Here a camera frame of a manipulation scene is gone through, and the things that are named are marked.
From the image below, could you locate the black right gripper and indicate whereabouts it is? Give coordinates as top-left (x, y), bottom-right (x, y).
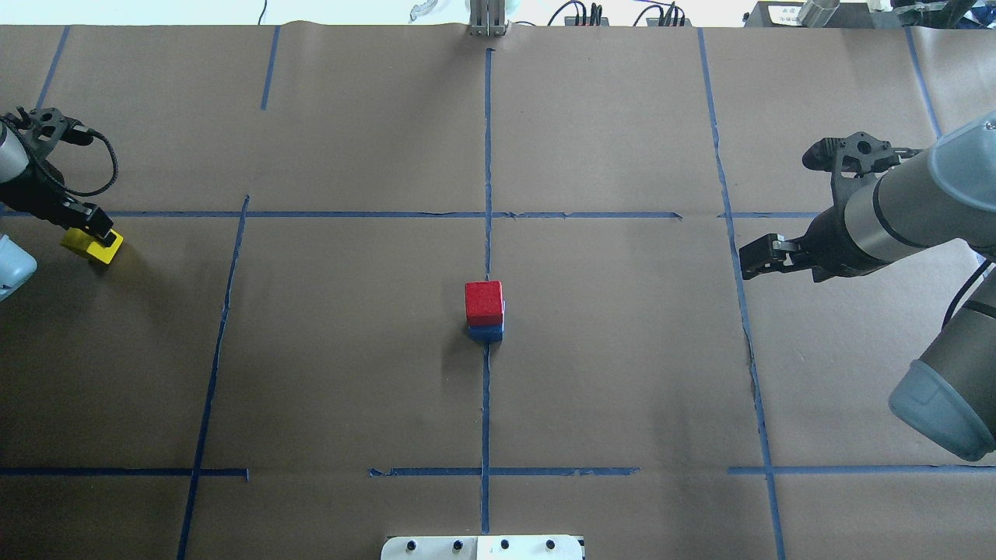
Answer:
top-left (738, 206), bottom-right (892, 282)

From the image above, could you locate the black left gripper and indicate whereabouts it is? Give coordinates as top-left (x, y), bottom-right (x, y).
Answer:
top-left (1, 157), bottom-right (114, 246)

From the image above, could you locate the yellow wooden cube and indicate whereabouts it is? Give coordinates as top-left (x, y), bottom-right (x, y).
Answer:
top-left (60, 228), bottom-right (125, 265)

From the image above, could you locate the red wooden cube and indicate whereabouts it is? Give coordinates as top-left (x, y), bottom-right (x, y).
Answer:
top-left (464, 280), bottom-right (505, 327)

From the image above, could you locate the blue wooden cube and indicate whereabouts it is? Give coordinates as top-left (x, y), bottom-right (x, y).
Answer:
top-left (467, 323), bottom-right (505, 344)

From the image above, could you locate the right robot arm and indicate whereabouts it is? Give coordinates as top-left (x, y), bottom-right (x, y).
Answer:
top-left (738, 111), bottom-right (995, 462)

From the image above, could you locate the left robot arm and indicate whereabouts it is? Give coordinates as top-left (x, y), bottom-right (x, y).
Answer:
top-left (1, 107), bottom-right (124, 264)

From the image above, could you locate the black box under cup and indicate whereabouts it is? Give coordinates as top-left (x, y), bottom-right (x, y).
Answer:
top-left (742, 1), bottom-right (903, 30)

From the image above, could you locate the metal cup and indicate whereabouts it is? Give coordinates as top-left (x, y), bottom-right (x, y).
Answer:
top-left (796, 0), bottom-right (842, 28)

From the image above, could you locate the power strip with plugs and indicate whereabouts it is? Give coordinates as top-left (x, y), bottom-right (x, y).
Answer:
top-left (557, 1), bottom-right (609, 27)

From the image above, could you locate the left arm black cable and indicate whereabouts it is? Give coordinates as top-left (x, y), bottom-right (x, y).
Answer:
top-left (39, 128), bottom-right (119, 198)

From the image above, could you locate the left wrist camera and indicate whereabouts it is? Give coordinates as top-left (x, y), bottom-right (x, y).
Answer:
top-left (4, 107), bottom-right (95, 159)

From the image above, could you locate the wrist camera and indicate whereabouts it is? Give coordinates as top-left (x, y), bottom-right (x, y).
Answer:
top-left (801, 131), bottom-right (921, 209)
top-left (4, 107), bottom-right (95, 159)

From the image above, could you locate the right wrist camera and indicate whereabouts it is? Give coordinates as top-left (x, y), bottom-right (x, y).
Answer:
top-left (801, 131), bottom-right (921, 209)

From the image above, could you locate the aluminium frame post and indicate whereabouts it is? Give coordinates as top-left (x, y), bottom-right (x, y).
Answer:
top-left (466, 0), bottom-right (508, 37)

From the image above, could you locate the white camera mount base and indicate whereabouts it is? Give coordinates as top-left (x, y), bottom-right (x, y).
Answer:
top-left (380, 534), bottom-right (587, 559)

